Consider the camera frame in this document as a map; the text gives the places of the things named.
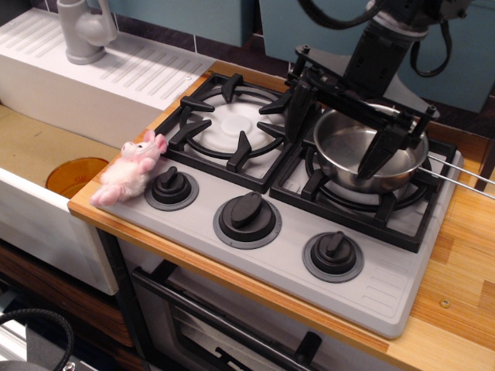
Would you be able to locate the black middle stove knob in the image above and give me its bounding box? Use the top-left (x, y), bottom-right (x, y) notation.
top-left (213, 192), bottom-right (282, 250)

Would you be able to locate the black braided cable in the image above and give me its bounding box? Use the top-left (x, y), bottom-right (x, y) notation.
top-left (296, 0), bottom-right (387, 30)

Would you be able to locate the white toy sink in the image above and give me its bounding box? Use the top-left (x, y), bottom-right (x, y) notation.
top-left (1, 9), bottom-right (213, 295)

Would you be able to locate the black right burner grate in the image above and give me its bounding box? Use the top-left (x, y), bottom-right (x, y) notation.
top-left (270, 138), bottom-right (459, 253)

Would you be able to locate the stainless steel pot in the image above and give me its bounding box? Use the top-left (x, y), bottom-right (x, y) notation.
top-left (313, 110), bottom-right (494, 199)

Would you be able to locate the toy oven door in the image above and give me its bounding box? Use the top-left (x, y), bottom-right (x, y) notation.
top-left (130, 260), bottom-right (391, 370)

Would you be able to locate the black stove knob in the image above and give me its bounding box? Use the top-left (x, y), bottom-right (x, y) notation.
top-left (302, 231), bottom-right (364, 284)
top-left (213, 192), bottom-right (282, 250)
top-left (145, 166), bottom-right (200, 212)

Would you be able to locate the black left burner grate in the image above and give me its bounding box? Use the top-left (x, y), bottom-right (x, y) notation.
top-left (155, 73), bottom-right (292, 193)

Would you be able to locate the grey toy faucet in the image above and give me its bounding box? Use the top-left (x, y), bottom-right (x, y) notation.
top-left (56, 0), bottom-right (118, 65)

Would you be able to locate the orange plastic bowl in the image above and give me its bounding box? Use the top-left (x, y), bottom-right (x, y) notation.
top-left (45, 157), bottom-right (108, 199)

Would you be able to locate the pink plush toy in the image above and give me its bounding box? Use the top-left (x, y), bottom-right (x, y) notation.
top-left (90, 130), bottom-right (168, 207)

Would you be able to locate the grey toy stove top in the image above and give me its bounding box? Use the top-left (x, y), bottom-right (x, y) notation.
top-left (94, 73), bottom-right (464, 340)

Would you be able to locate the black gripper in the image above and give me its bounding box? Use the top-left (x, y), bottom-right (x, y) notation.
top-left (285, 19), bottom-right (439, 179)

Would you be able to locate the black right stove knob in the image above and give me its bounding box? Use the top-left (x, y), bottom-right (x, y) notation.
top-left (302, 231), bottom-right (364, 284)

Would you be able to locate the black burner grate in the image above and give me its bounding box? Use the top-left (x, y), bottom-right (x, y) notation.
top-left (155, 73), bottom-right (292, 193)
top-left (270, 138), bottom-right (459, 253)

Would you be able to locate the black left stove knob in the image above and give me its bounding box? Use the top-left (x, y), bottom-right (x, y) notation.
top-left (145, 166), bottom-right (200, 212)

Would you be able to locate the black cable lower left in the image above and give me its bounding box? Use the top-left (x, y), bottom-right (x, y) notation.
top-left (0, 308), bottom-right (74, 371)

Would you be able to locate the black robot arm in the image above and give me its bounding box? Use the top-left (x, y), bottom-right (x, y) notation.
top-left (284, 1), bottom-right (470, 179)

